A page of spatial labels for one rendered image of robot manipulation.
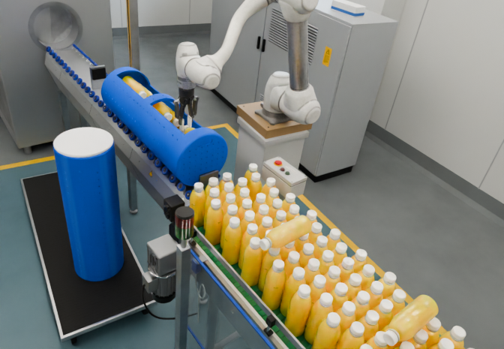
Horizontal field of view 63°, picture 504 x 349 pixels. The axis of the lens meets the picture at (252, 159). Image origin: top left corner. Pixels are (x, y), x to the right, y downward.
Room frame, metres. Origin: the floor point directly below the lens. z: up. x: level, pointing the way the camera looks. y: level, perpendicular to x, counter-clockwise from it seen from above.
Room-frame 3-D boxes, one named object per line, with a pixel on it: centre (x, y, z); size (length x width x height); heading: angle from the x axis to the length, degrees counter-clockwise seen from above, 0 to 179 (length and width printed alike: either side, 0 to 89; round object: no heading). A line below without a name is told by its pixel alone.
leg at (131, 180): (2.37, 0.85, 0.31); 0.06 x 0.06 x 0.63; 43
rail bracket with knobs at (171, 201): (1.38, 0.31, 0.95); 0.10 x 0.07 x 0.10; 133
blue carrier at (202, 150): (1.90, 0.52, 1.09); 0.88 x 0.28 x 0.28; 43
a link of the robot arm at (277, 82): (2.21, -0.11, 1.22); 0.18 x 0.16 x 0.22; 39
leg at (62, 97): (3.00, 1.62, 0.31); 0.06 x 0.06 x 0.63; 43
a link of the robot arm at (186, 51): (1.80, 0.35, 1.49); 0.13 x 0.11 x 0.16; 39
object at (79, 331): (1.95, 1.08, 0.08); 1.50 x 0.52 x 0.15; 36
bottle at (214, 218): (1.28, 0.12, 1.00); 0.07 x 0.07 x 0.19
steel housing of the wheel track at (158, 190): (2.32, 0.90, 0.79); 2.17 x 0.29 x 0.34; 43
